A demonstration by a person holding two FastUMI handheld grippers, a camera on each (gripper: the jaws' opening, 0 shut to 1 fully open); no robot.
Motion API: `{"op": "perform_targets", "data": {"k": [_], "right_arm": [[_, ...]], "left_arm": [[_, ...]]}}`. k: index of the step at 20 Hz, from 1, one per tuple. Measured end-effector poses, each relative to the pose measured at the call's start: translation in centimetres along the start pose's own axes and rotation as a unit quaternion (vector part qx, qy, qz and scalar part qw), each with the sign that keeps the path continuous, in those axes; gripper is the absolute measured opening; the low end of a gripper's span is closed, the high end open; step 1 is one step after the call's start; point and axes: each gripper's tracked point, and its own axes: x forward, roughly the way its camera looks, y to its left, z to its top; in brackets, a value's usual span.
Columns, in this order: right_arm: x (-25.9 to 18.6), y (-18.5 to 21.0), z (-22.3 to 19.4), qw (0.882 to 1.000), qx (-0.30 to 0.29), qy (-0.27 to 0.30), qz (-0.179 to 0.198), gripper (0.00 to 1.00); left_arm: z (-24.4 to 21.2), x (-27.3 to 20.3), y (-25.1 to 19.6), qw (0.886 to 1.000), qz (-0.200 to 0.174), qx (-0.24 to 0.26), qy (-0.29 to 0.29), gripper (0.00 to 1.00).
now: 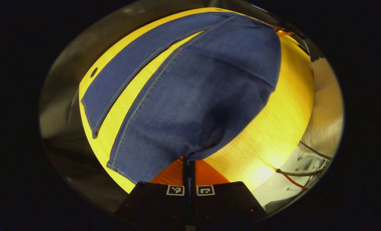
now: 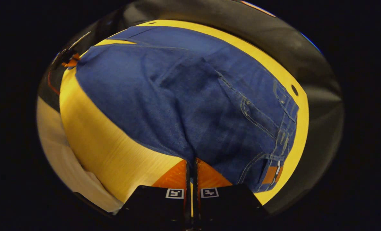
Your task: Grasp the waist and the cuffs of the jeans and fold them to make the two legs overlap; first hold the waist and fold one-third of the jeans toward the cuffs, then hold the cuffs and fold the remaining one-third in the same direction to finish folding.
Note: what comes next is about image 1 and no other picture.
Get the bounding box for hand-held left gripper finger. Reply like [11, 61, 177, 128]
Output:
[115, 157, 190, 226]
[190, 160, 268, 226]

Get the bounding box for blue denim jeans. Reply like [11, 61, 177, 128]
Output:
[81, 12, 281, 185]

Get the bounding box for red cable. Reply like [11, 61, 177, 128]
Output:
[283, 174, 307, 190]

